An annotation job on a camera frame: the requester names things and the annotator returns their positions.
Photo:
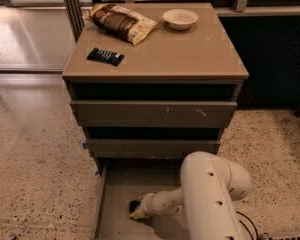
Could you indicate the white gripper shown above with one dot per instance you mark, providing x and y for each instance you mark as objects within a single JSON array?
[{"x": 155, "y": 202}]

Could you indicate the green and yellow sponge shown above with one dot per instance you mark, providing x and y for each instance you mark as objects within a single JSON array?
[{"x": 133, "y": 205}]

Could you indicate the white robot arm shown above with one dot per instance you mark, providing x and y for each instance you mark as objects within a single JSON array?
[{"x": 209, "y": 186}]

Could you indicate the open bottom grey drawer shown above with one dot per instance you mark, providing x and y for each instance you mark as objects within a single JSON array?
[{"x": 125, "y": 184}]

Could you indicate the middle grey drawer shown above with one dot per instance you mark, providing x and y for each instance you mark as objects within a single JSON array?
[{"x": 148, "y": 149}]

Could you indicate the grey three-drawer cabinet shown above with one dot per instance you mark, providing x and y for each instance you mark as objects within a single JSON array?
[{"x": 197, "y": 64}]

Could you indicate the top grey drawer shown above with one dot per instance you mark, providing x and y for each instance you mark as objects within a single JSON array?
[{"x": 166, "y": 114}]

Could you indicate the blue tape pieces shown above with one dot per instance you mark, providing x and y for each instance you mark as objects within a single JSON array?
[{"x": 93, "y": 159}]

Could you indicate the dark blue snack bar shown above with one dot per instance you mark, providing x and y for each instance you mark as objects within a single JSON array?
[{"x": 105, "y": 56}]

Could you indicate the floor vent grille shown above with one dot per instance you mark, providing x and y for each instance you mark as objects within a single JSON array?
[{"x": 292, "y": 235}]

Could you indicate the brown and white snack bag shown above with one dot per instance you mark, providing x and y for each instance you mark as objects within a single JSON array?
[{"x": 123, "y": 22}]

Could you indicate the white bowl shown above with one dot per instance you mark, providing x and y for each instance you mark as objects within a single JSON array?
[{"x": 180, "y": 19}]

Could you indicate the metal window frame post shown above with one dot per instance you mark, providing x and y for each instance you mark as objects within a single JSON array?
[{"x": 75, "y": 17}]

